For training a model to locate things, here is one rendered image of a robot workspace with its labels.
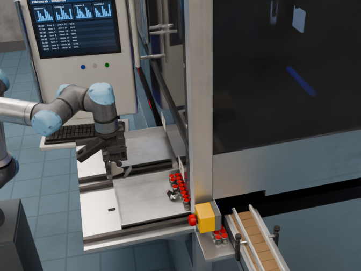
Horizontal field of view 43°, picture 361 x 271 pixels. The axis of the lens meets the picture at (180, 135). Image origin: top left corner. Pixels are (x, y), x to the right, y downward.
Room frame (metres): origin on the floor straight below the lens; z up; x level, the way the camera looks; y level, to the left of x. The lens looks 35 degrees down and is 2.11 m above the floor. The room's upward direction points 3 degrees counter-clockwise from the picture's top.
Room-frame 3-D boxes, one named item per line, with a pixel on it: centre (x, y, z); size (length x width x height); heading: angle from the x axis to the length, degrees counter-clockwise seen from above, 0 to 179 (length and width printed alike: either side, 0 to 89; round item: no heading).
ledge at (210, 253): (1.11, -0.12, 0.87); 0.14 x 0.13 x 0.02; 102
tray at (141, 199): (1.34, 0.09, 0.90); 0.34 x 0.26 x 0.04; 102
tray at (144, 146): (1.67, 0.16, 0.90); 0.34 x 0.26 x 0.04; 102
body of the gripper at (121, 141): (1.24, 0.23, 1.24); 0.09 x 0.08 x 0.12; 102
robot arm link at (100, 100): (1.24, 0.24, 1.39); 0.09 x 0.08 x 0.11; 65
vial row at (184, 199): (1.36, 0.01, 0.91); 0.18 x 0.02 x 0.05; 12
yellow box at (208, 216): (1.12, -0.08, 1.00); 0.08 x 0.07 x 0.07; 102
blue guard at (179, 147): (2.18, 0.17, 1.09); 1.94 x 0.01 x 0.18; 12
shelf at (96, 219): (1.49, 0.19, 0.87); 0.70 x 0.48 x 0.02; 12
